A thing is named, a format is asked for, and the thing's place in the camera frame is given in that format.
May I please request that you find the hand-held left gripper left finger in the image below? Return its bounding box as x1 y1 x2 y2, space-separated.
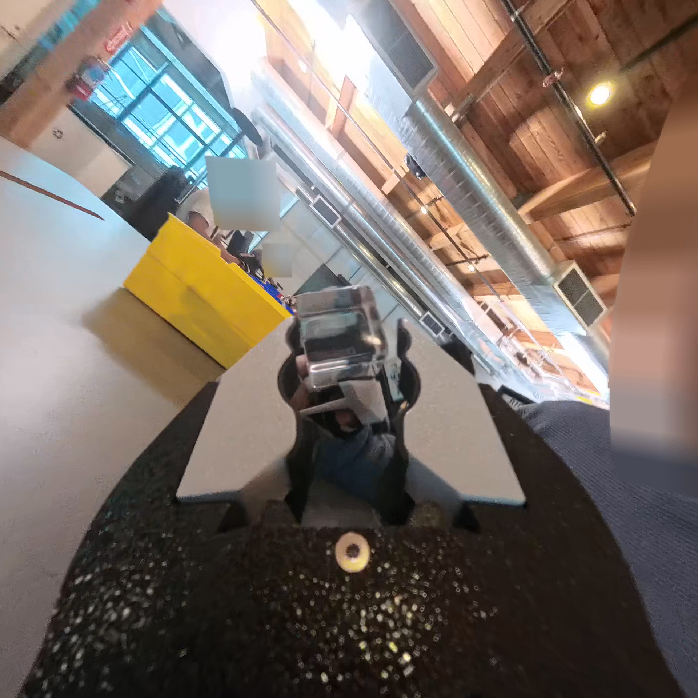
176 320 314 519

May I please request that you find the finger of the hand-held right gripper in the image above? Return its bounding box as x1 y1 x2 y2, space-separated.
299 381 389 425

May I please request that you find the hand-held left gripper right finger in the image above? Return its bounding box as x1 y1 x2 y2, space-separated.
382 318 528 519

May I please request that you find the clear acrylic cube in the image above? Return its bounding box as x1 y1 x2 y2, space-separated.
294 285 391 391

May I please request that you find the yellow plastic bin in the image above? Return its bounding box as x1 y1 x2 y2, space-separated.
123 213 295 370

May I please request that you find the person's right forearm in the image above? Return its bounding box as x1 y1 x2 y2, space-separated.
315 425 398 493

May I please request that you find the person's right hand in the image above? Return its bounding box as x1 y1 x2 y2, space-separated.
288 356 309 418

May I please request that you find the person's dark blue sweater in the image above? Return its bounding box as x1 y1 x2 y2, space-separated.
521 401 698 698

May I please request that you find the black coat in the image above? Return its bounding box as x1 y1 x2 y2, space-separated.
103 165 189 242

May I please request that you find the white cabinet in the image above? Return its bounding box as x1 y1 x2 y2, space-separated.
32 106 132 197

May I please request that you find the large window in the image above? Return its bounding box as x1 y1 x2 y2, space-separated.
73 27 246 181

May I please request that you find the black ceiling pipe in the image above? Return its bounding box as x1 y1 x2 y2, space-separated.
502 0 638 216

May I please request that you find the red fire extinguisher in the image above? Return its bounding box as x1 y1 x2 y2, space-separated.
65 57 110 104

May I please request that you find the duct vent grille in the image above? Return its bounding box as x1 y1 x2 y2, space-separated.
553 262 609 328

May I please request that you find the silver spiral air duct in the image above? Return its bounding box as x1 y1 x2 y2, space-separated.
404 95 611 366

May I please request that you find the wooden post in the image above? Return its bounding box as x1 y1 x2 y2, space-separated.
0 0 148 149

